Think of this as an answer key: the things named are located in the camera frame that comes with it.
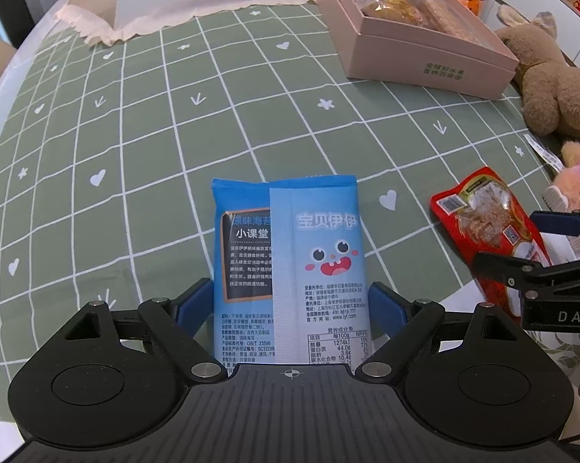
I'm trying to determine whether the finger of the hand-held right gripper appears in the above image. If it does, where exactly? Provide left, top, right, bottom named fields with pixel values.
left=471, top=250, right=556, bottom=296
left=529, top=204, right=580, bottom=252

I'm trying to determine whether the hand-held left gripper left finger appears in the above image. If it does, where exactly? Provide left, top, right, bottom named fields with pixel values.
left=64, top=277, right=229, bottom=381

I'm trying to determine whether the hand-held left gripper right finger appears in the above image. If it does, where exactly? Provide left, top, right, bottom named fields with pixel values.
left=355, top=282, right=514, bottom=380

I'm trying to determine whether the red snack packet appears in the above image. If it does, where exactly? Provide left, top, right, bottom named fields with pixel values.
left=430, top=166, right=555, bottom=318

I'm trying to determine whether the blue seaweed snack packet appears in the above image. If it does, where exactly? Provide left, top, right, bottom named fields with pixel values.
left=210, top=174, right=374, bottom=370

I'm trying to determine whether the pink cardboard box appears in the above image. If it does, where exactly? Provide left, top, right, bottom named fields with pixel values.
left=315, top=0, right=521, bottom=100

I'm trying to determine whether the rice cracker packet gold label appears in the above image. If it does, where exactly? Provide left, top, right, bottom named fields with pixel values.
left=360, top=0, right=427, bottom=24

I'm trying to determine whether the pink plush toy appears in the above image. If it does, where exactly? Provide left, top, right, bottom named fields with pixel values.
left=542, top=140, right=580, bottom=214

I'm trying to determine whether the white fabric tag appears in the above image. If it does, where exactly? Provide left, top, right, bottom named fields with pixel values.
left=524, top=132, right=564, bottom=173

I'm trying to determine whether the brown plush toy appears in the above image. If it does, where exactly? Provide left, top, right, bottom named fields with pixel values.
left=493, top=7, right=580, bottom=139

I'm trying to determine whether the green checked tablecloth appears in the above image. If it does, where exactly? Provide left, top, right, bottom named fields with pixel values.
left=0, top=0, right=580, bottom=428

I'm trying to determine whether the wafer snack packet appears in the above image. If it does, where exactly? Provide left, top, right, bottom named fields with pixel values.
left=417, top=0, right=485, bottom=43

